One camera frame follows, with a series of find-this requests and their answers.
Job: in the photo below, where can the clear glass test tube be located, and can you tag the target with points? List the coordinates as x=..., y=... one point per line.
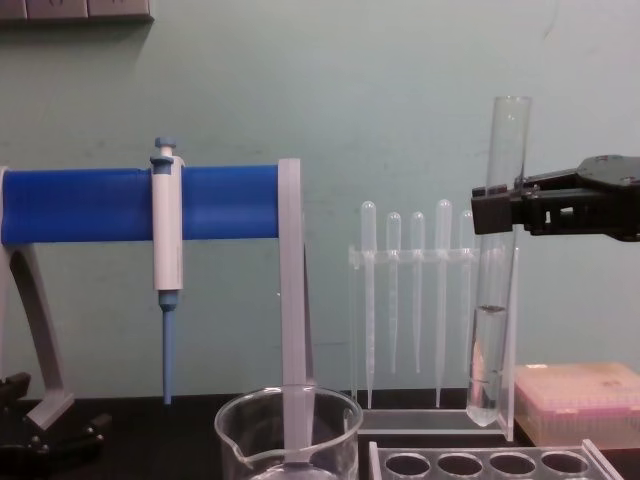
x=492, y=350

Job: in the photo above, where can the clear glass beaker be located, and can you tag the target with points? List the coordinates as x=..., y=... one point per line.
x=330, y=430

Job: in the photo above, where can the grey wall socket panel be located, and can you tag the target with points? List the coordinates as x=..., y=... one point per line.
x=75, y=9

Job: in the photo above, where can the blue and grey pipette stand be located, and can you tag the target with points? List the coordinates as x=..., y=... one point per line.
x=90, y=207

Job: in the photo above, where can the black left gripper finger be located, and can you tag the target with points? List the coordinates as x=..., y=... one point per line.
x=14, y=387
x=92, y=427

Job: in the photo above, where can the white and blue micropipette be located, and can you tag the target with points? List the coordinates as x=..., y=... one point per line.
x=167, y=225

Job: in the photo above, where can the pink and yellow tip box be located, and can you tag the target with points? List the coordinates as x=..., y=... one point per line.
x=580, y=400

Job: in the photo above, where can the clear test tube rack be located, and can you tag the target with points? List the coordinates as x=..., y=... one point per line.
x=480, y=462

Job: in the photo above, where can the clear acrylic dropper rack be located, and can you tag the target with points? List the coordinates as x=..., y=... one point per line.
x=420, y=421

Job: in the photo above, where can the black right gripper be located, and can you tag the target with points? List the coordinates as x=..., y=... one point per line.
x=617, y=185

